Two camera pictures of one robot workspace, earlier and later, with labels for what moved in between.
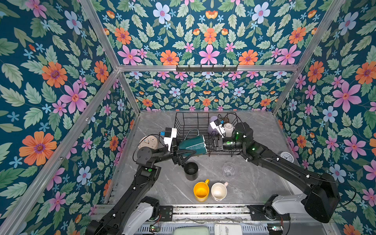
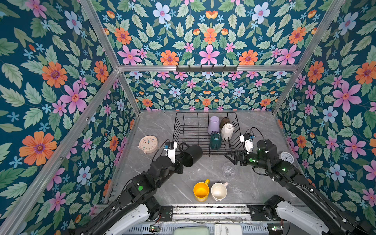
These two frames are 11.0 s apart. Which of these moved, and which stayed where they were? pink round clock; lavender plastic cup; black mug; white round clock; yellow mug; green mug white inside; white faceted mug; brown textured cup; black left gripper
Moved: black mug; green mug white inside; black left gripper
Stayed: lavender plastic cup; pink round clock; white round clock; yellow mug; white faceted mug; brown textured cup
